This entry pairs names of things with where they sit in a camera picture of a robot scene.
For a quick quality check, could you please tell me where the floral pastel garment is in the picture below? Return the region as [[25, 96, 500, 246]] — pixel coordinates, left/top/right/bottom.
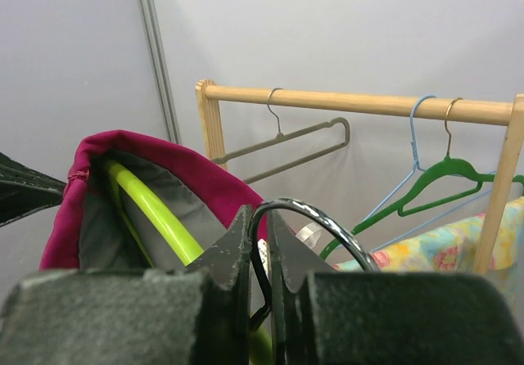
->
[[333, 195, 524, 274]]

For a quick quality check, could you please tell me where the light blue wire hanger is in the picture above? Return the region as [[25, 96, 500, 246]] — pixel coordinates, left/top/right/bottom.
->
[[354, 94, 495, 251]]

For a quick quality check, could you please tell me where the magenta pleated skirt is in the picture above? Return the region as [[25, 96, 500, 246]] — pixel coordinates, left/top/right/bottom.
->
[[40, 130, 263, 270]]

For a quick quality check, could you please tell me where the wooden clothes rack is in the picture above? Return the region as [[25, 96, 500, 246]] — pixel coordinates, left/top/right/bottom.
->
[[196, 80, 523, 273]]

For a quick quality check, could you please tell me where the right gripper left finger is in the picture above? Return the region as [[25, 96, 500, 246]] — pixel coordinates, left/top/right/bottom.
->
[[1, 206, 251, 364]]

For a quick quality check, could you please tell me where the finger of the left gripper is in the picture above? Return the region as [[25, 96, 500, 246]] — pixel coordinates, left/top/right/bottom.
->
[[0, 153, 66, 227]]

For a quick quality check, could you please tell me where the dark green hanger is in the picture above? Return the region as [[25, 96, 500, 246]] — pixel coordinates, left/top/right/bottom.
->
[[318, 97, 524, 260]]

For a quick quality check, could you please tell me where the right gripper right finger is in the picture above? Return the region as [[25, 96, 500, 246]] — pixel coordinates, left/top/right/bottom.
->
[[268, 213, 523, 364]]

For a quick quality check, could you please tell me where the lime green hanger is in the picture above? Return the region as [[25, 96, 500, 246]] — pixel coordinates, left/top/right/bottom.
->
[[104, 160, 273, 365]]

